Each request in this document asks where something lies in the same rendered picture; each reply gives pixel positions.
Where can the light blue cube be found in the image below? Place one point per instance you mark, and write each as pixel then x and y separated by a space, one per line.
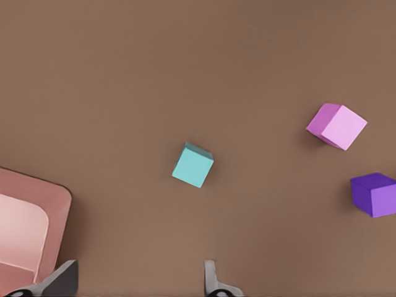
pixel 192 166

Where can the pink tray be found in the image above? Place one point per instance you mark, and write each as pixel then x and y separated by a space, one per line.
pixel 28 229

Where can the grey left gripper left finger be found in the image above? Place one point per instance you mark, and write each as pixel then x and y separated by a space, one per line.
pixel 63 278

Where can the purple cube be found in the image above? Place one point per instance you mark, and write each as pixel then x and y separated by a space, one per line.
pixel 376 196

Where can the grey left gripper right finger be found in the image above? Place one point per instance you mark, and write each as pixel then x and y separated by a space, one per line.
pixel 211 278

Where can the pink cube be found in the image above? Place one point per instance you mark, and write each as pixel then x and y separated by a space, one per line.
pixel 338 127

